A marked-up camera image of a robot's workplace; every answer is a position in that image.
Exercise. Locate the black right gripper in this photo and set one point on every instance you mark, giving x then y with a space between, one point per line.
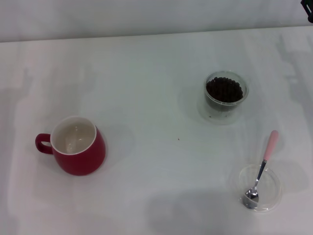
310 9

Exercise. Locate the red ceramic mug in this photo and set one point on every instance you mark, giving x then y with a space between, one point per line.
80 159

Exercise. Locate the coffee beans in glass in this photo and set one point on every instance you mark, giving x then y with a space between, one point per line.
223 89

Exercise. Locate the clear glass cup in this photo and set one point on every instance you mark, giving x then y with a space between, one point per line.
220 115

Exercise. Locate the clear glass dish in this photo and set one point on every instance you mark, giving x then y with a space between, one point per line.
270 191

